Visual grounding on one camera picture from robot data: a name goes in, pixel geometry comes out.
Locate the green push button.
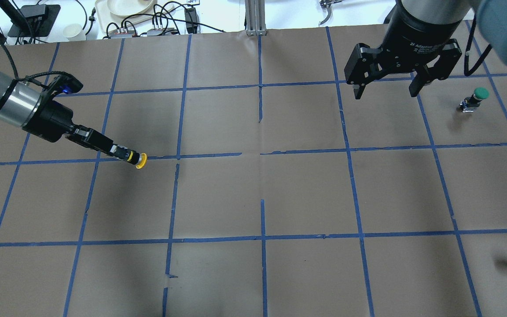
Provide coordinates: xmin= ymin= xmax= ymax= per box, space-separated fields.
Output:
xmin=457 ymin=88 xmax=490 ymax=114

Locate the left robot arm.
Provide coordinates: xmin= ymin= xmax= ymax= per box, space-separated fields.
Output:
xmin=0 ymin=72 xmax=147 ymax=168

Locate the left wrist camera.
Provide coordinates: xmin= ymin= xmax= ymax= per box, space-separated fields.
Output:
xmin=43 ymin=74 xmax=83 ymax=96

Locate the white paper cup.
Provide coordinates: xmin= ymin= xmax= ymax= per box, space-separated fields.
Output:
xmin=62 ymin=24 xmax=86 ymax=42

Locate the round beige plate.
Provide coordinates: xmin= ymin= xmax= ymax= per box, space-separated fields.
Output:
xmin=105 ymin=0 xmax=156 ymax=17

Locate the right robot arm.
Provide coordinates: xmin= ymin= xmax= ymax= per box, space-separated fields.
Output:
xmin=344 ymin=0 xmax=507 ymax=99

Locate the beige tray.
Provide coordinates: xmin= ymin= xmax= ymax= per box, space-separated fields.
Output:
xmin=95 ymin=0 xmax=167 ymax=32

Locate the yellow push button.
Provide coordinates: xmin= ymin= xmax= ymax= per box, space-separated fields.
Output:
xmin=125 ymin=150 xmax=147 ymax=169

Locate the aluminium frame post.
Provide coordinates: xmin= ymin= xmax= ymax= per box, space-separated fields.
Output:
xmin=245 ymin=0 xmax=267 ymax=37

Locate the black tripod base plate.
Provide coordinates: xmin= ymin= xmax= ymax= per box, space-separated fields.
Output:
xmin=5 ymin=4 xmax=61 ymax=38

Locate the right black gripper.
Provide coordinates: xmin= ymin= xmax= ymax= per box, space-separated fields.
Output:
xmin=344 ymin=39 xmax=462 ymax=100

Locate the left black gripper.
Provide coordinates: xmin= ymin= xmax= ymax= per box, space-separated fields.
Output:
xmin=25 ymin=101 xmax=132 ymax=161

